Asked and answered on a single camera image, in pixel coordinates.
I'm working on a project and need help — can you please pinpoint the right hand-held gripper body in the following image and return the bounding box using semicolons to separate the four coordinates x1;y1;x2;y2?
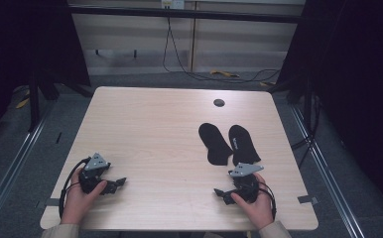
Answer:
227;162;265;204

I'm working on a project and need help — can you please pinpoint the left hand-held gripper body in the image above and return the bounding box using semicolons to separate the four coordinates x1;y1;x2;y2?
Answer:
77;152;115;195

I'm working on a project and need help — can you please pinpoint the black sock with small label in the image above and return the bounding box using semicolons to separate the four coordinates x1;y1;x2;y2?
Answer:
227;124;262;168

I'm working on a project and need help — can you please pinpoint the plain black sock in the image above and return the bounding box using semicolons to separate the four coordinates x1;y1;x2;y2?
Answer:
197;122;234;167

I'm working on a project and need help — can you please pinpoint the person's right hand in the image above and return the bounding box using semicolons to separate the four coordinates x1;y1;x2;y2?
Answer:
230;172;275;230

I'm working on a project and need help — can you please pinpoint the person's left hand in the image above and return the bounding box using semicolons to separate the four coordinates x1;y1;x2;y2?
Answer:
61;167;108;226

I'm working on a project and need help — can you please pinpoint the black metal stand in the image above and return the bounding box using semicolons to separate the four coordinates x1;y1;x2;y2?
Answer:
303;78;315;134
28;69;42;134

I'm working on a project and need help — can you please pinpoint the yellow floor tape piece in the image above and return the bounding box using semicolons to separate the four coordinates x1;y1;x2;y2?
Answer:
209;68;240;79
15;96;31;110

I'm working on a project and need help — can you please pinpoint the black curtain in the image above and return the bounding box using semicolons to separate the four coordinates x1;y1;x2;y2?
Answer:
276;0;383;217
0;0;92;148

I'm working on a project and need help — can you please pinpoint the black horizontal metal bar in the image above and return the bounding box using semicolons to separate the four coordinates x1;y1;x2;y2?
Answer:
67;5;305;25

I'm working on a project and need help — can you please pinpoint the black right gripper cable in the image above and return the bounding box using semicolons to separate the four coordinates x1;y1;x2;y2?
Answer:
258;180;278;221

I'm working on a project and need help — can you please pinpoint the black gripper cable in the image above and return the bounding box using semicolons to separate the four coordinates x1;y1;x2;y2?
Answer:
258;180;278;221
58;157;91;219

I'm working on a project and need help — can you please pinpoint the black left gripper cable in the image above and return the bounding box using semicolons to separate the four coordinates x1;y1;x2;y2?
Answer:
58;157;91;219

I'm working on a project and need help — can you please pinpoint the black cable bundle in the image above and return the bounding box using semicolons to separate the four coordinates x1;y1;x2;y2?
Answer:
290;94;323;169

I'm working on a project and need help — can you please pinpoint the metal floor rail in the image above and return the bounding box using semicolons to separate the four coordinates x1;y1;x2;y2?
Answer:
0;107;54;230
290;104;366;238

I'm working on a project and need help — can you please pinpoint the long black floor cable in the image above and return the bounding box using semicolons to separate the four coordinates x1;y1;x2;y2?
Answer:
162;16;282;84

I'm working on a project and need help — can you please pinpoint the white wall power outlet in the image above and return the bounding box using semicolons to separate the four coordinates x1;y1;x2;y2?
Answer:
160;0;186;10

